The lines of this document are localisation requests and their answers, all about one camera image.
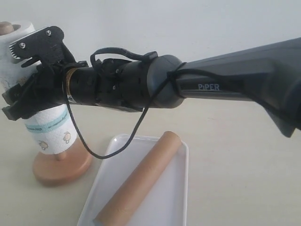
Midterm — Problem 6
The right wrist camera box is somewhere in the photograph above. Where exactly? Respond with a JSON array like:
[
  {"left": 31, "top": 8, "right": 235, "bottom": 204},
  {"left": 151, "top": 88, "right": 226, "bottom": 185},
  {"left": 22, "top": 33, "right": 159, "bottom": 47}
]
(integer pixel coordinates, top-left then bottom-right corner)
[{"left": 9, "top": 26, "right": 64, "bottom": 68}]

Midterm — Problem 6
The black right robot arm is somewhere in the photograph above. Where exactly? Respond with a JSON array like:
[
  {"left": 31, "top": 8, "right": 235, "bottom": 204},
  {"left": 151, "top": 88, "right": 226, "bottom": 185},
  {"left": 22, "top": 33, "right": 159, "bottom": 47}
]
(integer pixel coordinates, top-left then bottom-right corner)
[{"left": 3, "top": 38, "right": 301, "bottom": 137}]

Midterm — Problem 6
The wooden paper towel holder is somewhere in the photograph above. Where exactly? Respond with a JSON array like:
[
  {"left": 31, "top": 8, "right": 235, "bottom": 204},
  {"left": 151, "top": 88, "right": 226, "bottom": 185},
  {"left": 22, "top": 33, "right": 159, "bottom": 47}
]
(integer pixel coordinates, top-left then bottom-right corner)
[{"left": 0, "top": 21, "right": 94, "bottom": 188}]

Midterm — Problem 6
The printed paper towel roll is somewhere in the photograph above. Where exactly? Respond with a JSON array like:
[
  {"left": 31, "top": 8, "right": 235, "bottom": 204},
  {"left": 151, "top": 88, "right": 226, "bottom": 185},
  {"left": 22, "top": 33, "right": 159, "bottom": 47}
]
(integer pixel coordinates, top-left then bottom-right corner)
[{"left": 0, "top": 21, "right": 77, "bottom": 154}]

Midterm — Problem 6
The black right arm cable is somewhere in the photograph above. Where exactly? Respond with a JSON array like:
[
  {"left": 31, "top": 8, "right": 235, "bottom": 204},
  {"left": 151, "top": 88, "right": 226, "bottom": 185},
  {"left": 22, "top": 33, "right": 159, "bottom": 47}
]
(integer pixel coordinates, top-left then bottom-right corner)
[{"left": 61, "top": 47, "right": 245, "bottom": 160}]

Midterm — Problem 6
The brown cardboard tube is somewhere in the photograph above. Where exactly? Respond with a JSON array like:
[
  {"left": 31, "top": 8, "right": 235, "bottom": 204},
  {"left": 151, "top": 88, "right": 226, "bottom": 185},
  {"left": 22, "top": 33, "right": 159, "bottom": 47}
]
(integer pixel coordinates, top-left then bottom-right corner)
[{"left": 93, "top": 131, "right": 182, "bottom": 226}]

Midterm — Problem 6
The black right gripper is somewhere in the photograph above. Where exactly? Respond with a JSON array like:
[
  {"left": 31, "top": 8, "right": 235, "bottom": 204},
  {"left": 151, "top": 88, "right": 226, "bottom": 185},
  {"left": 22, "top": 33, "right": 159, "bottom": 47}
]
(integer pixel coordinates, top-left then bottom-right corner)
[{"left": 2, "top": 53, "right": 75, "bottom": 121}]

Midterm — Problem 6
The white rectangular tray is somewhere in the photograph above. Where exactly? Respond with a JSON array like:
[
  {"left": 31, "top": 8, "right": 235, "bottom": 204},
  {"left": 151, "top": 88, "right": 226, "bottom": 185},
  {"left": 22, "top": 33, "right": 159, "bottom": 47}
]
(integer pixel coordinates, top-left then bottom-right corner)
[{"left": 77, "top": 136, "right": 189, "bottom": 226}]

